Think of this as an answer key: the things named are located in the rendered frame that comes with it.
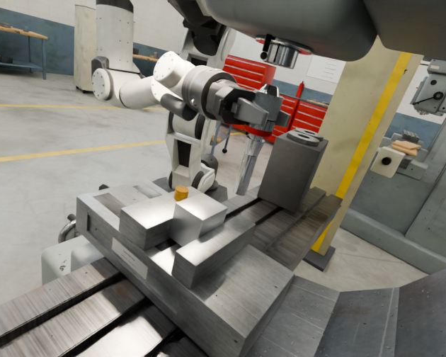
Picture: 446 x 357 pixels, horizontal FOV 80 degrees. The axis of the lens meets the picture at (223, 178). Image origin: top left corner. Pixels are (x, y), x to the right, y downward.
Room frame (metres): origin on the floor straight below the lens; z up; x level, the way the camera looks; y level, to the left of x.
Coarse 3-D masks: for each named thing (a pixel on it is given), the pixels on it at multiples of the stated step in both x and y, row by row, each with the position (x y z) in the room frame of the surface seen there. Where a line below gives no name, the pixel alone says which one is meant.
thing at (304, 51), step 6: (258, 36) 0.41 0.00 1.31; (264, 36) 0.40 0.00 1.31; (270, 42) 0.41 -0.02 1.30; (276, 42) 0.39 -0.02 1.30; (282, 42) 0.39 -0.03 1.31; (288, 42) 0.39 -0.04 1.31; (294, 42) 0.39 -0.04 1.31; (294, 48) 0.40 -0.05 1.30; (300, 48) 0.39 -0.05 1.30; (306, 48) 0.40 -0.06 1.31; (312, 48) 0.41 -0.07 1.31; (300, 54) 0.46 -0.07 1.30; (306, 54) 0.43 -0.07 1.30; (312, 54) 0.42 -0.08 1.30
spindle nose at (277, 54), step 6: (270, 48) 0.41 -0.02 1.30; (276, 48) 0.41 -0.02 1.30; (282, 48) 0.41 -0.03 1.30; (288, 48) 0.41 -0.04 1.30; (270, 54) 0.41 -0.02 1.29; (276, 54) 0.41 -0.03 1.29; (282, 54) 0.41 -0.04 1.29; (288, 54) 0.41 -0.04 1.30; (294, 54) 0.41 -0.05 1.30; (264, 60) 0.42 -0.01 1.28; (270, 60) 0.41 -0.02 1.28; (276, 60) 0.41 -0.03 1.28; (282, 60) 0.41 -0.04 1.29; (288, 60) 0.41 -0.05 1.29; (294, 60) 0.41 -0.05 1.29; (282, 66) 0.44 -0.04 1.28; (288, 66) 0.41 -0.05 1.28; (294, 66) 0.42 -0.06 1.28
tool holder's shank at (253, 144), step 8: (248, 136) 0.43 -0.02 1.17; (256, 136) 0.42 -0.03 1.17; (248, 144) 0.42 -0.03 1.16; (256, 144) 0.41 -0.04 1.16; (248, 152) 0.42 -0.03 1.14; (256, 152) 0.42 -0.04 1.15; (248, 160) 0.42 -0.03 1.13; (240, 168) 0.42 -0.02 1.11; (248, 168) 0.42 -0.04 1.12; (240, 176) 0.42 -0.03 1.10; (248, 176) 0.42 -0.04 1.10; (240, 184) 0.42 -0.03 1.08; (248, 184) 0.43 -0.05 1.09; (240, 192) 0.42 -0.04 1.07
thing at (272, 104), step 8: (256, 96) 0.41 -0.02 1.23; (264, 96) 0.41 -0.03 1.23; (272, 96) 0.41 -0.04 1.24; (280, 96) 0.43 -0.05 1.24; (256, 104) 0.41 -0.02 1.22; (264, 104) 0.41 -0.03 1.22; (272, 104) 0.41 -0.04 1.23; (280, 104) 0.42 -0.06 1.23; (272, 112) 0.41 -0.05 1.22; (272, 120) 0.41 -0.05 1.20; (256, 128) 0.41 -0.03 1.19; (264, 128) 0.41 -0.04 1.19; (272, 128) 0.42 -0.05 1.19
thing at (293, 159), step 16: (288, 144) 0.69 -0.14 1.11; (304, 144) 0.70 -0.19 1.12; (320, 144) 0.75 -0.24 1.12; (272, 160) 0.70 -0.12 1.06; (288, 160) 0.69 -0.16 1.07; (304, 160) 0.67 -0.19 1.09; (320, 160) 0.84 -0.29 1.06; (272, 176) 0.70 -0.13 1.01; (288, 176) 0.68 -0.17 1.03; (304, 176) 0.67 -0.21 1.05; (272, 192) 0.69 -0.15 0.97; (288, 192) 0.68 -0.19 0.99; (304, 192) 0.71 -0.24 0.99; (288, 208) 0.67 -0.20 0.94
